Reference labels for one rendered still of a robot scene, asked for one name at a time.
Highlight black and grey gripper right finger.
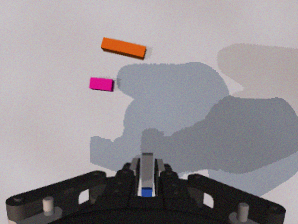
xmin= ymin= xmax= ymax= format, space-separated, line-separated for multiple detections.
xmin=154 ymin=159 xmax=286 ymax=224

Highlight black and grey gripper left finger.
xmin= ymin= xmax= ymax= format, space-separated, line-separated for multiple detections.
xmin=6 ymin=158 xmax=140 ymax=224

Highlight orange rod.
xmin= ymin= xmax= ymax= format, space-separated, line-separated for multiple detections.
xmin=101 ymin=37 xmax=146 ymax=60

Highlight small blue block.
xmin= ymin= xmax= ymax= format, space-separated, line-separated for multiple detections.
xmin=141 ymin=187 xmax=152 ymax=197

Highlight small magenta block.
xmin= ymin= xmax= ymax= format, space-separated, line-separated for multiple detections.
xmin=89 ymin=77 xmax=114 ymax=92

